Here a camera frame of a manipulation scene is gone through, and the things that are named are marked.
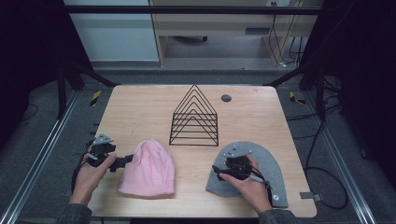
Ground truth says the white cabinet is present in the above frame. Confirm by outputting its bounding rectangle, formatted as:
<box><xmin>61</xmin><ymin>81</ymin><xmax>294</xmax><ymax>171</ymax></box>
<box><xmin>63</xmin><ymin>0</ymin><xmax>161</xmax><ymax>63</ymax></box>

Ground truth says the black diagonal frame brace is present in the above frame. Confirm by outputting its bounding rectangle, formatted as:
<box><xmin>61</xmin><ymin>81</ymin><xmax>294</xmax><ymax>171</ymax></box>
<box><xmin>66</xmin><ymin>60</ymin><xmax>121</xmax><ymax>88</ymax></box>
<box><xmin>263</xmin><ymin>60</ymin><xmax>318</xmax><ymax>88</ymax></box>

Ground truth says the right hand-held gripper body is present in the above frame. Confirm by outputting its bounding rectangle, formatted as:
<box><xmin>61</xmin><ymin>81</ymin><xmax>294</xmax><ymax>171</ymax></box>
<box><xmin>221</xmin><ymin>148</ymin><xmax>254</xmax><ymax>182</ymax></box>

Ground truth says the aluminium floor rail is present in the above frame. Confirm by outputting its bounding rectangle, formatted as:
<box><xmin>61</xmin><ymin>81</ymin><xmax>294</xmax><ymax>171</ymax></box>
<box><xmin>0</xmin><ymin>91</ymin><xmax>80</xmax><ymax>224</ymax></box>
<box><xmin>303</xmin><ymin>91</ymin><xmax>379</xmax><ymax>224</ymax></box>

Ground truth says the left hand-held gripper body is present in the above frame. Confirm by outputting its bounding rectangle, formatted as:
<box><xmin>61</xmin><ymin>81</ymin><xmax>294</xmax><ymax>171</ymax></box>
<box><xmin>84</xmin><ymin>133</ymin><xmax>119</xmax><ymax>169</ymax></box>

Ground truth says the gray clamp on table edge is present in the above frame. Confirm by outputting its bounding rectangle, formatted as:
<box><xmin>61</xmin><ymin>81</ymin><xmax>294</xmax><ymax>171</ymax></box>
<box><xmin>299</xmin><ymin>191</ymin><xmax>322</xmax><ymax>202</ymax></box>

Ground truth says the yellow tool right side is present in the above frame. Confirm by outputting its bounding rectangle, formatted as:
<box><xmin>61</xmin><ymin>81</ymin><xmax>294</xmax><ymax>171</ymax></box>
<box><xmin>289</xmin><ymin>91</ymin><xmax>306</xmax><ymax>105</ymax></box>

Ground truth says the black horizontal frame bar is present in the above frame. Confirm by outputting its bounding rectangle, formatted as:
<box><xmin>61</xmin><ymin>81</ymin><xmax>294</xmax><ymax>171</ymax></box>
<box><xmin>64</xmin><ymin>5</ymin><xmax>323</xmax><ymax>16</ymax></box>

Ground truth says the black curtain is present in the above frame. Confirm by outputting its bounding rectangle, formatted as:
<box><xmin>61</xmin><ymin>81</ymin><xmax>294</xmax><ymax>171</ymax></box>
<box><xmin>298</xmin><ymin>0</ymin><xmax>396</xmax><ymax>188</ymax></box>
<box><xmin>0</xmin><ymin>0</ymin><xmax>94</xmax><ymax>150</ymax></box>

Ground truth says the left hand-held gripper cable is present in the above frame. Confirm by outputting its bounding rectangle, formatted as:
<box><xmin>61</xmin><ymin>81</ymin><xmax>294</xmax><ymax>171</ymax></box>
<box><xmin>70</xmin><ymin>139</ymin><xmax>96</xmax><ymax>194</ymax></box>

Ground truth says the black frame post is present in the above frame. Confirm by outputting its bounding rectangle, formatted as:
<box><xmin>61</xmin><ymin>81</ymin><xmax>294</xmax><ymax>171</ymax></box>
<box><xmin>56</xmin><ymin>62</ymin><xmax>67</xmax><ymax>120</ymax></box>
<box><xmin>315</xmin><ymin>63</ymin><xmax>327</xmax><ymax>121</ymax></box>

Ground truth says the person's right hand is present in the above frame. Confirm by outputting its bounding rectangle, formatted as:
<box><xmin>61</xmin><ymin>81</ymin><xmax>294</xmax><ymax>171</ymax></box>
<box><xmin>219</xmin><ymin>154</ymin><xmax>274</xmax><ymax>216</ymax></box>

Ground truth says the person's left hand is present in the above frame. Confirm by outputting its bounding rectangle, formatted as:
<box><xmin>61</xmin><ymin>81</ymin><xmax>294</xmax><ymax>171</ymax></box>
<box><xmin>68</xmin><ymin>152</ymin><xmax>118</xmax><ymax>206</ymax></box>

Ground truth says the black hanging cable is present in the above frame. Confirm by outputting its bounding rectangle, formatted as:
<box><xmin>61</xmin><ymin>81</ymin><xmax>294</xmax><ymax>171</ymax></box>
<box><xmin>268</xmin><ymin>1</ymin><xmax>283</xmax><ymax>64</ymax></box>

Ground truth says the black wire rack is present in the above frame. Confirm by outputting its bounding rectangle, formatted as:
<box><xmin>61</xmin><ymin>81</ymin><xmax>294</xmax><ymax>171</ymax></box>
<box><xmin>168</xmin><ymin>83</ymin><xmax>219</xmax><ymax>147</ymax></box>

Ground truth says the black floor cable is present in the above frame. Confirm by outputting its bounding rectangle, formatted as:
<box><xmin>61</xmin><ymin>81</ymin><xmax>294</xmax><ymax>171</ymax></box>
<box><xmin>285</xmin><ymin>102</ymin><xmax>349</xmax><ymax>210</ymax></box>

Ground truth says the hand-held gripper cable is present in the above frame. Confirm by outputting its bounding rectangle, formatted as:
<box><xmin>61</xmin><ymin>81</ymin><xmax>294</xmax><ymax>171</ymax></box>
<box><xmin>70</xmin><ymin>139</ymin><xmax>96</xmax><ymax>194</ymax></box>
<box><xmin>248</xmin><ymin>164</ymin><xmax>276</xmax><ymax>207</ymax></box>

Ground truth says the right hand-held gripper cable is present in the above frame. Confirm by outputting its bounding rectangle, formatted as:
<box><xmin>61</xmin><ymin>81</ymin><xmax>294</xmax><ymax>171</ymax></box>
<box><xmin>248</xmin><ymin>164</ymin><xmax>276</xmax><ymax>207</ymax></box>

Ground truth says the yellow cable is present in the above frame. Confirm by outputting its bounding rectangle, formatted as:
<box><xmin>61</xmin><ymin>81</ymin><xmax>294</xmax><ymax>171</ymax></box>
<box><xmin>272</xmin><ymin>0</ymin><xmax>304</xmax><ymax>66</ymax></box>

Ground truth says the light wooden desk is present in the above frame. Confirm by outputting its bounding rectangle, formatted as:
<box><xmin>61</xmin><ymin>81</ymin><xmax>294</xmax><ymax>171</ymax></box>
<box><xmin>148</xmin><ymin>0</ymin><xmax>323</xmax><ymax>68</ymax></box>

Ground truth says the pink knit hat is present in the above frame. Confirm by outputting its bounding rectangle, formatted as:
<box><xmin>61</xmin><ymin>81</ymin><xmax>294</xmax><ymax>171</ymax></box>
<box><xmin>117</xmin><ymin>138</ymin><xmax>176</xmax><ymax>198</ymax></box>

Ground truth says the gray knit hat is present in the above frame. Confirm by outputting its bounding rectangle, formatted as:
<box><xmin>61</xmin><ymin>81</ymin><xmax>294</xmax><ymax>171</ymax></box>
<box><xmin>205</xmin><ymin>141</ymin><xmax>290</xmax><ymax>209</ymax></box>

